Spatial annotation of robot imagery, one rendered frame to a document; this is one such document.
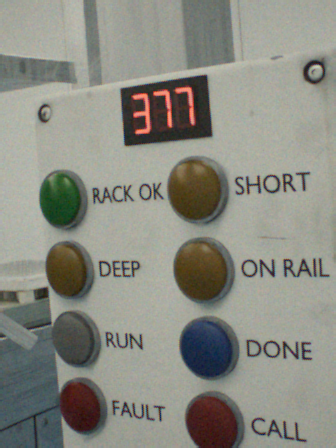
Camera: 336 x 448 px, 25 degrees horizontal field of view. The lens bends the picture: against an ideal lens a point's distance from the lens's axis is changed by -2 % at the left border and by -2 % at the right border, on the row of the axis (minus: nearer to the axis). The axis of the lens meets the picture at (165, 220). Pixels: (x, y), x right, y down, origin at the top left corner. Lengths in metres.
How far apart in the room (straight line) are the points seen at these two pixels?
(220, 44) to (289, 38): 3.86
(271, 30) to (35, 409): 3.28
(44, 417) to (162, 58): 1.06
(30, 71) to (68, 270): 0.91
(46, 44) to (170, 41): 4.65
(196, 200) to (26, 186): 4.80
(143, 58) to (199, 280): 0.15
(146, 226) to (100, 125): 0.05
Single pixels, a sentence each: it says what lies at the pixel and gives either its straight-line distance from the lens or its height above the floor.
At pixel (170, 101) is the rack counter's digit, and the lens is 0.35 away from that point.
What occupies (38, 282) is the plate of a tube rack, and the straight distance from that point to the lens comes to 1.34.
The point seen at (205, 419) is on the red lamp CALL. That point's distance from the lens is 0.36.
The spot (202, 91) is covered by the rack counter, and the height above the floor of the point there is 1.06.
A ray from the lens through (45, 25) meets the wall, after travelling 5.09.
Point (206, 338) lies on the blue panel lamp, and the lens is 0.35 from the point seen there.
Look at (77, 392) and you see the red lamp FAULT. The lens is 0.41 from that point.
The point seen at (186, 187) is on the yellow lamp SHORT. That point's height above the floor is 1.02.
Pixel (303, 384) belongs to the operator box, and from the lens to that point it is 0.34.
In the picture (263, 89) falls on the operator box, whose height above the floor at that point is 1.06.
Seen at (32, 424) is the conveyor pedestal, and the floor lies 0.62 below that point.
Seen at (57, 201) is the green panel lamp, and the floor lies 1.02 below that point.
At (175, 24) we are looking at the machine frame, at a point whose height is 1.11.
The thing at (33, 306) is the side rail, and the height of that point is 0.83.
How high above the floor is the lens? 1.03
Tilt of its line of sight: 3 degrees down
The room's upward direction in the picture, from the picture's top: 5 degrees counter-clockwise
